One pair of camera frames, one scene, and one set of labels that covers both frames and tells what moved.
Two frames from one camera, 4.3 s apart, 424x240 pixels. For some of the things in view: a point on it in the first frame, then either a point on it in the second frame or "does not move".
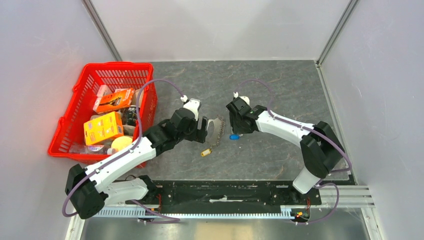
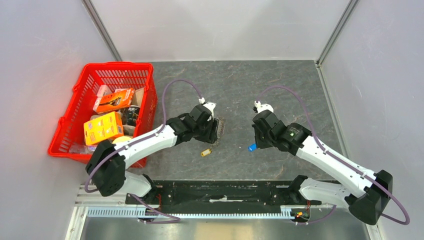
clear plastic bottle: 92,149 does not move
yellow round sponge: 120,142 does not move
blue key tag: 234,137 to 253,147
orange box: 120,98 does not move
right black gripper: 235,129 to 260,144
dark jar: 129,115 does not move
